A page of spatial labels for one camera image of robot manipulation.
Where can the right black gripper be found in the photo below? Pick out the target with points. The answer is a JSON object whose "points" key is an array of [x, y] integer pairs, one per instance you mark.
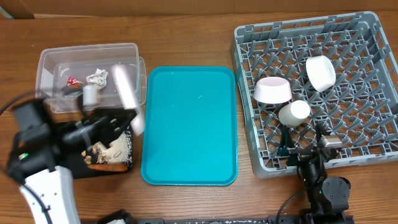
{"points": [[286, 147]]}

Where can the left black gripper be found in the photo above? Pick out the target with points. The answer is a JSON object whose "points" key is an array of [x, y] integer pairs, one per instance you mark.
{"points": [[102, 126]]}

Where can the white cup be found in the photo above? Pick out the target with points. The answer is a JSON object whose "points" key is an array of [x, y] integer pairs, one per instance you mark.
{"points": [[295, 113]]}

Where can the orange carrot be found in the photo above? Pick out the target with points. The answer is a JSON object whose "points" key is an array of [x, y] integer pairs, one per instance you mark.
{"points": [[109, 167]]}

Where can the white plate with peanut shells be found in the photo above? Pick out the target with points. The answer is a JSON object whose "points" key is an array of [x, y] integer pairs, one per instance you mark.
{"points": [[128, 97]]}

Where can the white tissue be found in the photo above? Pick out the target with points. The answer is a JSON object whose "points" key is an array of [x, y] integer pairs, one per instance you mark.
{"points": [[98, 78]]}

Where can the red snack wrapper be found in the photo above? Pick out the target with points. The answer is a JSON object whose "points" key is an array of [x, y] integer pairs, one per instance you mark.
{"points": [[73, 83]]}

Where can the pink shallow bowl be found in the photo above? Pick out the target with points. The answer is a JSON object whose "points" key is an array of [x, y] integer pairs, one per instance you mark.
{"points": [[272, 90]]}

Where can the white bowl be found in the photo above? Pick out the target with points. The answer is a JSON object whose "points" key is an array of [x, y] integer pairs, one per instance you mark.
{"points": [[320, 72]]}

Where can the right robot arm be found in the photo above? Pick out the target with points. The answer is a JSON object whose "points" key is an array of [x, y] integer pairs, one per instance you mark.
{"points": [[327, 196]]}

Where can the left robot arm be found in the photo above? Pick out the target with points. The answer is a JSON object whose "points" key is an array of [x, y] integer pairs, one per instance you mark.
{"points": [[49, 194]]}

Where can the grey dishwasher rack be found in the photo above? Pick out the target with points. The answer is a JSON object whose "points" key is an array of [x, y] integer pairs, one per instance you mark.
{"points": [[361, 108]]}

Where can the pile of peanut shells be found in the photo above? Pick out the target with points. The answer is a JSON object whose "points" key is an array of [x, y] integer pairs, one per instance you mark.
{"points": [[118, 152]]}

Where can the black rectangular tray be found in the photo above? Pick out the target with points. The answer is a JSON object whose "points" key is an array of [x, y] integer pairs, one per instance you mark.
{"points": [[57, 154]]}

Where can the clear plastic storage bin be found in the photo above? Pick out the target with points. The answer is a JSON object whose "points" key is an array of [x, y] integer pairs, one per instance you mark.
{"points": [[59, 65]]}

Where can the teal serving tray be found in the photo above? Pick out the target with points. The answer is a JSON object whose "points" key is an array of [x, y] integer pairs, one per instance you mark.
{"points": [[191, 127]]}

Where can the black mounting rail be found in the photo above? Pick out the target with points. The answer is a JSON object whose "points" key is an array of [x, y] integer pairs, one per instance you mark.
{"points": [[122, 216]]}

